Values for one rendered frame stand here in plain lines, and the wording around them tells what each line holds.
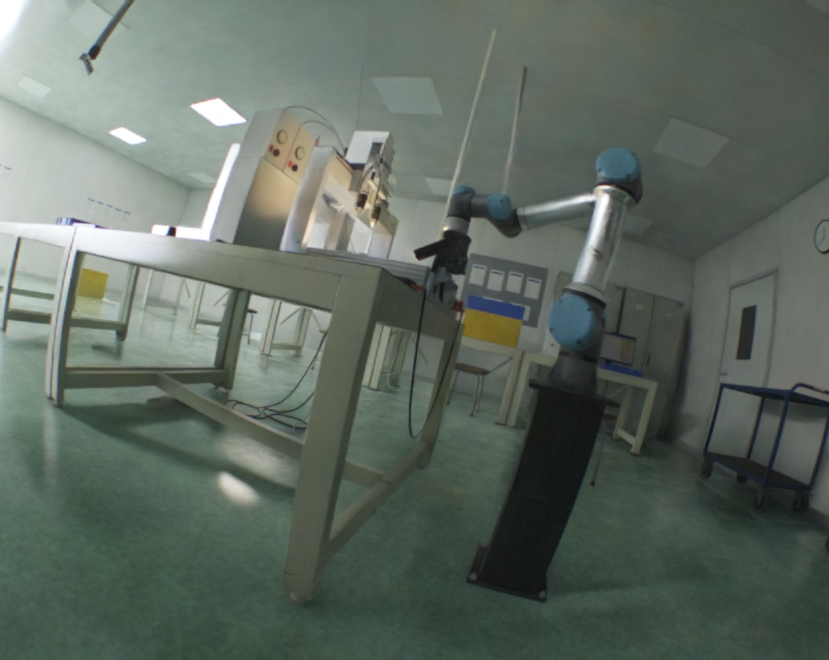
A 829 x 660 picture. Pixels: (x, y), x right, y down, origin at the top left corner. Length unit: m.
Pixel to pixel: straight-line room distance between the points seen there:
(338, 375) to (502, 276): 4.93
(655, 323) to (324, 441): 5.01
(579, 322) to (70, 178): 8.07
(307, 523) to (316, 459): 0.14
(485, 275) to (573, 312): 4.68
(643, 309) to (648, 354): 0.61
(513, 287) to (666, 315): 2.29
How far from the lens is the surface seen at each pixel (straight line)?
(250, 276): 0.79
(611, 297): 5.20
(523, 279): 5.49
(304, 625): 0.87
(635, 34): 2.75
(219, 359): 2.48
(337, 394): 0.66
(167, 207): 9.25
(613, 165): 0.99
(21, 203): 7.86
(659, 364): 5.38
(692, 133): 3.53
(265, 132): 1.19
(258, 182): 1.13
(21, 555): 1.01
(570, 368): 0.99
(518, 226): 1.18
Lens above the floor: 0.65
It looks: 1 degrees up
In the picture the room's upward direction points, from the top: 13 degrees clockwise
